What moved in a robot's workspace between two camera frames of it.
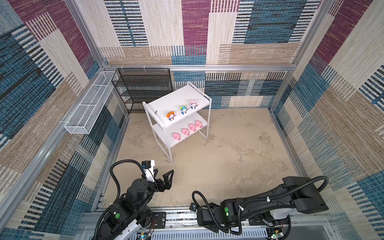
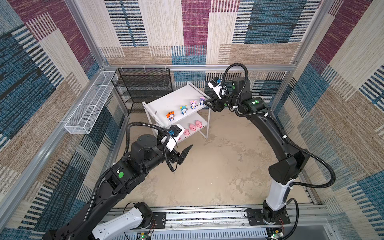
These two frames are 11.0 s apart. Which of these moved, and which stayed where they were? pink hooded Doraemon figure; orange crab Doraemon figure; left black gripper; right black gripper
Moved: right black gripper; left black gripper
Stayed: pink hooded Doraemon figure; orange crab Doraemon figure
